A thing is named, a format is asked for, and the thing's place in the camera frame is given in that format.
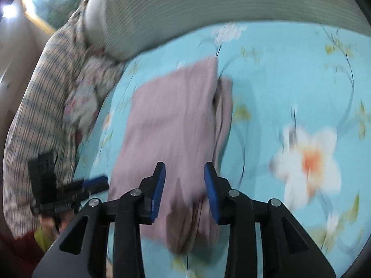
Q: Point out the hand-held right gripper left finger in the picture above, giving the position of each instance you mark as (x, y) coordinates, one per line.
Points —
(158, 185)

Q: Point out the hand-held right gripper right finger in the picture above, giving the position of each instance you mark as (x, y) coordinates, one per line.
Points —
(211, 191)

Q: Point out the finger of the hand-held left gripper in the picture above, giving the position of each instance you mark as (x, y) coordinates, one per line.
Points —
(94, 184)

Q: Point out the pink long-sleeve top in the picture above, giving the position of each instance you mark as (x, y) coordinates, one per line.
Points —
(174, 127)

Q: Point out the plaid blanket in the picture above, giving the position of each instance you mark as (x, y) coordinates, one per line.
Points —
(37, 115)

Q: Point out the pink floral cloth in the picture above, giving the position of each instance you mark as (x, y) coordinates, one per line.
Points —
(87, 98)

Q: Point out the blue floral bedsheet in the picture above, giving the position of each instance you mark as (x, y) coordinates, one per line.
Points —
(289, 78)

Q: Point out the gold framed picture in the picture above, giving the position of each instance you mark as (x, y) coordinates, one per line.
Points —
(55, 0)

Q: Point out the green striped pillow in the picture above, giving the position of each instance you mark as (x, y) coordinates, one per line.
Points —
(203, 3)

